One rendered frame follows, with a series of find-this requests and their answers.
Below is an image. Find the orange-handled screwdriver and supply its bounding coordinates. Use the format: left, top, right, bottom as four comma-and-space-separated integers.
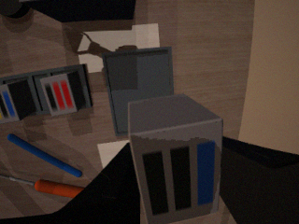
0, 175, 85, 198

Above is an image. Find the blue rod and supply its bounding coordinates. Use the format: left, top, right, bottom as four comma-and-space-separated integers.
7, 133, 82, 176

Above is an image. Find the tan flat panel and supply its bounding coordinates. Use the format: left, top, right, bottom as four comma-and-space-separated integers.
238, 0, 299, 154

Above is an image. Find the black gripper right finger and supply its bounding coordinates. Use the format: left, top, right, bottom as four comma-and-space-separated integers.
220, 135, 299, 224

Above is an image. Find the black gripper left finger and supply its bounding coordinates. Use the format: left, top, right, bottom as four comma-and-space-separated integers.
0, 142, 141, 224

